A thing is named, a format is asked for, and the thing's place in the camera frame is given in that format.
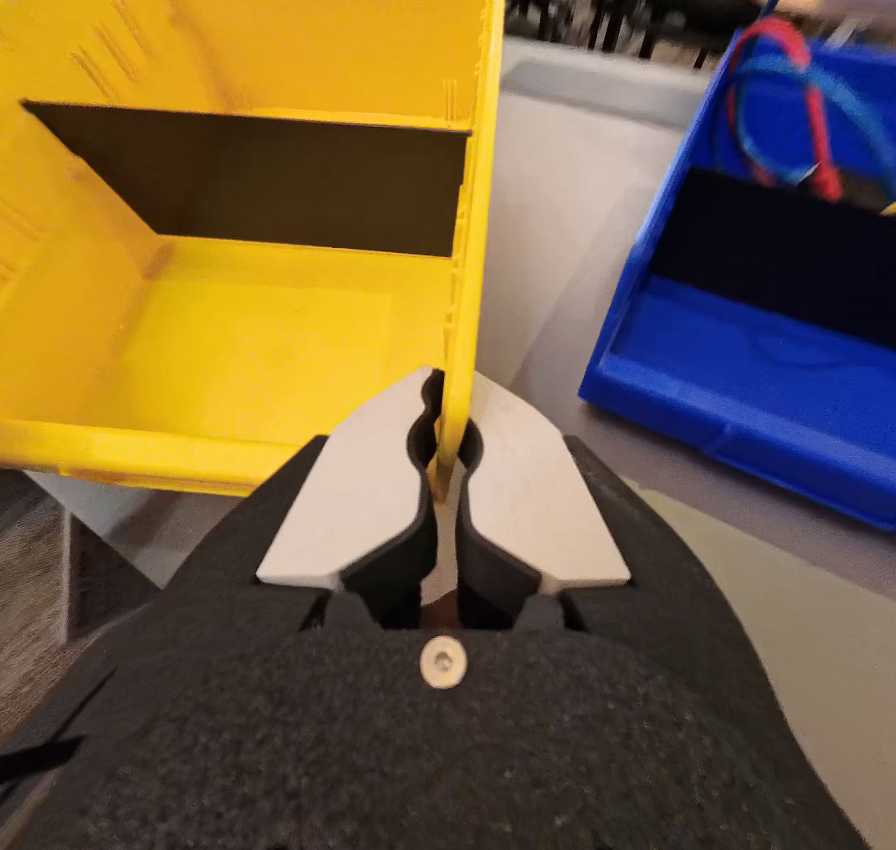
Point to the yellow plastic bin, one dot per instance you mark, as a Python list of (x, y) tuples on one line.
[(280, 346)]

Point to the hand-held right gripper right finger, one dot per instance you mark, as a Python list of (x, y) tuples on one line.
[(539, 507)]

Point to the blue plastic bin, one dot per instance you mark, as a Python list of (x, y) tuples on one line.
[(735, 388)]

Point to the black bin divider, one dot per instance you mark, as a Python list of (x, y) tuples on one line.
[(280, 178), (770, 255)]

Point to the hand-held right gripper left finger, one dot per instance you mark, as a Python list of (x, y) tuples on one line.
[(350, 507)]

